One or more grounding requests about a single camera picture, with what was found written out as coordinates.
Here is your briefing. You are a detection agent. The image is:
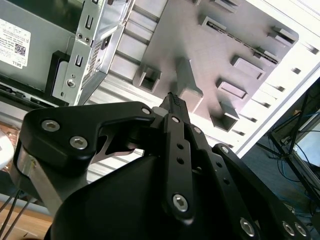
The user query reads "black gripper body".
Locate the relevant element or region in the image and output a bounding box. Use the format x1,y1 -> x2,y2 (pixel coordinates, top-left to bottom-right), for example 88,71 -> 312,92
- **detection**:
43,154 -> 241,240

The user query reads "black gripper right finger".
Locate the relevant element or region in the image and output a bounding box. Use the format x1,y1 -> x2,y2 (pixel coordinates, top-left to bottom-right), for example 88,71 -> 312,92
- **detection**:
178,98 -> 311,240

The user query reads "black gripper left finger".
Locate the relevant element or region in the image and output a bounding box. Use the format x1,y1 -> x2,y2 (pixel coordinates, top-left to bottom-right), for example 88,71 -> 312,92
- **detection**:
9,92 -> 197,222

